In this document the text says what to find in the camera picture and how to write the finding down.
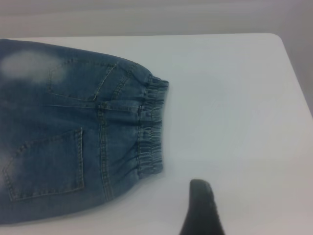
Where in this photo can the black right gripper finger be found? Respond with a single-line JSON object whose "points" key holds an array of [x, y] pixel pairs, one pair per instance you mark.
{"points": [[201, 210]]}

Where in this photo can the blue denim shorts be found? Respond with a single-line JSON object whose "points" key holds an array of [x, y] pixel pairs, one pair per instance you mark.
{"points": [[61, 110]]}

